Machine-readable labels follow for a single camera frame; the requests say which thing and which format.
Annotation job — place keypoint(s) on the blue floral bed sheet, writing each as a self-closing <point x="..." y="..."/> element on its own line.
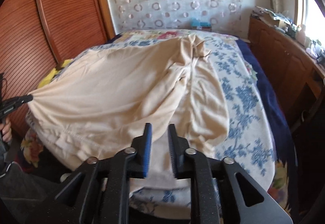
<point x="243" y="117"/>

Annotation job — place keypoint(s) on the beige printed t-shirt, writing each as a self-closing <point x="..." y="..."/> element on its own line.
<point x="114" y="92"/>

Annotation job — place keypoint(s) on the yellow plush toy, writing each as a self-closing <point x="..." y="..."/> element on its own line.
<point x="47" y="80"/>

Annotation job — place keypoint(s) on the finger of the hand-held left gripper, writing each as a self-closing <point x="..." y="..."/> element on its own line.
<point x="22" y="100"/>

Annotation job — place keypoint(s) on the blue tissue box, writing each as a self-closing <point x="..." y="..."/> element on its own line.
<point x="200" y="26"/>

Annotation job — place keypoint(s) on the colourful floral quilt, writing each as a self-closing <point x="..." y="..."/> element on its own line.
<point x="269" y="92"/>

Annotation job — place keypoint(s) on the person's dark grey clothing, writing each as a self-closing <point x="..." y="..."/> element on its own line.
<point x="22" y="183"/>

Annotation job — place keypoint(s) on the white plastic bottle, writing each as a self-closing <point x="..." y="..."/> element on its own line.
<point x="302" y="35"/>

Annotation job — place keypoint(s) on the long wooden cabinet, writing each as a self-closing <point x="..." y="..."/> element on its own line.
<point x="279" y="61"/>

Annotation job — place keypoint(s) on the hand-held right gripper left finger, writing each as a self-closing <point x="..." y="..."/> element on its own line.
<point x="147" y="153"/>

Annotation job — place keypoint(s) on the person's left hand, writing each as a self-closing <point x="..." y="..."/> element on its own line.
<point x="7" y="132"/>

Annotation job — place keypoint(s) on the pile of papers and bags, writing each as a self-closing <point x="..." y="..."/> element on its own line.
<point x="269" y="14"/>

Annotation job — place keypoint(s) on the wooden louvered wardrobe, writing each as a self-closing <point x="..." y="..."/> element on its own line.
<point x="63" y="23"/>

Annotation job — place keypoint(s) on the wooden framed window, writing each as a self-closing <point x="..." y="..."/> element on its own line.
<point x="314" y="18"/>

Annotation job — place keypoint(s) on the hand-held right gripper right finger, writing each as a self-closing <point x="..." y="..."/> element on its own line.
<point x="172" y="153"/>

